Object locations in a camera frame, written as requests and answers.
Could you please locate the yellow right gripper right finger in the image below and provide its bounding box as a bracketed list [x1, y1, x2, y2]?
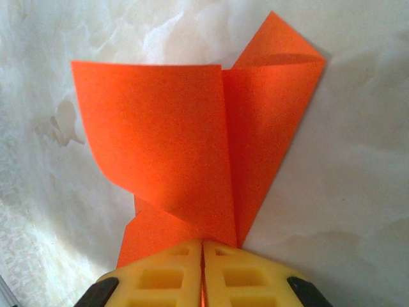
[204, 240, 330, 307]

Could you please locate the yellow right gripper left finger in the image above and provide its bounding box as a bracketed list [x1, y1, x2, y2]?
[75, 239, 204, 307]

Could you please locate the orange square paper sheet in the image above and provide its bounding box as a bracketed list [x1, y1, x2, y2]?
[70, 10, 327, 307]

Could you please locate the long aluminium mounting rail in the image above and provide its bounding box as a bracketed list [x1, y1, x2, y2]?
[0, 274, 17, 307]

